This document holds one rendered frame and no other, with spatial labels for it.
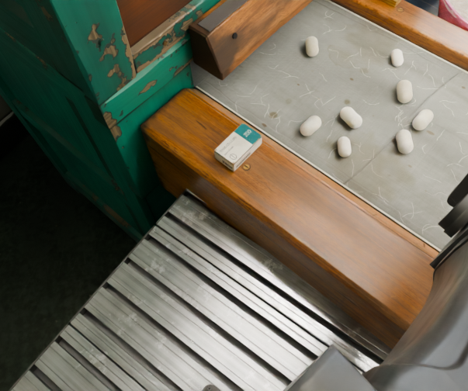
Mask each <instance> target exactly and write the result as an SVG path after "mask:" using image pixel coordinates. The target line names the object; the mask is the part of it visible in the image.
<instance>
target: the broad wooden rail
mask: <svg viewBox="0 0 468 391"><path fill-rule="evenodd" d="M242 123H244V124H246V125H247V126H249V127H251V128H252V129H253V130H255V131H256V132H258V133H260V134H261V135H262V144H261V145H260V146H259V147H258V148H257V149H256V150H255V151H254V152H253V153H252V154H251V155H250V156H249V157H248V158H247V159H246V160H245V161H244V162H243V163H242V164H241V165H240V166H239V167H238V168H237V170H236V171H232V170H230V169H229V168H228V167H227V166H225V165H224V164H222V163H221V162H220V161H218V160H217V159H216V158H215V155H214V150H215V149H216V148H217V147H218V146H219V145H220V144H221V143H222V142H223V141H224V140H225V139H226V138H228V137H229V136H230V135H231V134H232V133H233V132H234V131H235V130H236V129H237V128H238V127H239V126H240V125H241V124H242ZM140 129H141V132H142V134H143V136H144V140H145V143H146V145H147V149H148V150H149V153H150V156H151V160H152V162H153V164H154V168H155V171H156V173H157V175H158V179H159V182H160V184H161V186H162V187H163V188H165V189H166V190H167V191H169V192H170V193H171V194H172V195H173V196H174V197H176V198H178V197H179V196H180V195H181V194H182V193H183V192H184V191H185V189H188V190H189V191H191V192H192V193H193V194H195V195H196V196H198V197H199V198H200V199H201V200H203V201H204V202H205V203H206V204H205V203H203V202H201V201H200V200H198V199H197V200H198V201H199V202H201V203H202V204H203V205H204V206H205V207H206V208H207V209H209V210H210V211H211V212H213V213H214V214H215V215H217V216H218V217H219V218H221V219H222V220H223V221H224V222H225V223H227V224H228V225H229V226H231V227H233V228H234V229H235V230H237V231H238V232H240V233H241V234H243V235H245V236H246V237H247V238H249V239H250V240H252V241H254V242H255V243H256V244H258V245H259V246H261V247H263V248H264V249H265V250H267V252H269V253H270V254H271V255H273V256H274V257H275V258H277V259H278V260H279V261H281V262H282V263H283V264H284V265H285V266H286V267H288V268H289V269H290V270H292V271H293V272H295V273H296V274H297V275H298V276H299V277H301V278H302V279H303V280H304V281H306V282H307V283H308V284H310V285H311V286H313V287H314V288H315V289H316V290H317V291H318V292H320V293H321V294H322V295H323V296H325V297H326V298H328V299H329V300H330V301H332V302H333V303H334V304H335V305H336V306H338V307H339V308H340V309H342V310H343V311H344V312H346V313H347V314H348V315H349V316H350V317H352V318H353V319H354V320H356V321H357V322H358V323H360V324H361V325H362V326H364V328H365V329H367V330H368V331H370V332H371V333H372V334H374V335H375V336H376V337H378V338H379V339H380V340H381V341H382V342H383V343H385V344H386V345H388V346H389V347H390V348H392V349H393V348H394V347H395V345H396V344H397V342H398V341H399V340H400V339H401V338H402V336H403V335H404V333H405V332H406V331H407V329H408V328H409V326H410V325H411V324H412V323H413V321H414V320H415V318H416V317H417V316H418V314H419V313H420V312H421V310H422V308H423V307H424V305H425V303H426V301H427V299H428V296H429V294H430V292H431V289H432V285H433V272H434V268H433V267H432V266H431V265H429V264H430V263H431V262H432V261H433V260H434V258H435V257H436V256H437V255H438V254H439V253H438V252H437V251H436V250H434V249H433V248H431V247H429V246H428V245H427V244H425V243H424V242H423V241H421V240H419V239H418V238H416V237H415V236H414V235H412V234H410V233H409V232H407V231H406V230H405V229H403V228H402V227H400V226H398V225H397V224H396V223H395V222H393V221H392V220H390V219H388V218H387V217H385V216H384V215H383V214H381V213H379V212H378V211H376V210H375V209H374V208H372V207H371V206H369V205H368V204H366V203H365V202H363V201H362V200H361V199H359V198H357V197H356V196H354V195H353V194H352V193H350V192H348V191H347V190H345V189H344V188H342V187H341V186H340V185H338V184H337V183H335V182H333V181H332V180H331V179H329V178H328V177H326V176H325V175H323V174H321V173H320V172H319V171H317V170H316V169H315V168H313V167H311V166H310V165H309V164H307V163H306V162H304V161H302V160H301V159H299V158H298V157H297V156H295V155H294V154H292V153H290V152H289V151H288V150H287V149H285V148H284V147H282V146H280V145H279V144H277V143H276V142H275V141H273V140H271V139H270V138H268V137H267V136H266V135H264V134H263V133H261V132H260V131H258V130H257V129H255V128H254V127H253V126H251V125H249V124H248V123H246V122H245V121H244V120H242V119H240V118H239V117H237V116H236V115H234V114H233V113H232V112H230V111H229V110H227V109H225V108H224V107H223V106H221V105H220V104H218V103H217V102H215V101H213V100H212V99H211V98H209V97H208V96H207V95H205V94H203V93H202V92H201V91H199V90H198V89H192V88H184V89H182V90H181V91H180V92H179V93H177V94H176V95H175V96H174V97H173V98H171V99H170V100H169V101H168V102H166V103H165V104H164V105H163V106H162V107H161V108H160V109H159V110H158V111H157V112H155V113H154V114H153V115H152V116H150V117H149V118H148V119H147V120H146V121H144V122H143V123H142V124H141V125H140ZM193 197H194V196H193ZM194 198H195V199H196V197H194Z"/></svg>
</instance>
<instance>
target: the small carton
mask: <svg viewBox="0 0 468 391"><path fill-rule="evenodd" d="M261 144H262V135H261V134H260V133H258V132H256V131H255V130H253V129H252V128H251V127H249V126H247V125H246V124H244V123H242V124H241V125H240V126H239V127H238V128H237V129H236V130H235V131H234V132H233V133H232V134H231V135H230V136H229V137H228V138H226V139H225V140H224V141H223V142H222V143H221V144H220V145H219V146H218V147H217V148H216V149H215V150H214V155H215V158H216V159H217V160H218V161H220V162H221V163H222V164H224V165H225V166H227V167H228V168H229V169H230V170H232V171H236V170H237V168H238V167H239V166H240V165H241V164H242V163H243V162H244V161H245V160H246V159H247V158H248V157H249V156H250V155H251V154H252V153H253V152H254V151H255V150H256V149H257V148H258V147H259V146H260V145H261Z"/></svg>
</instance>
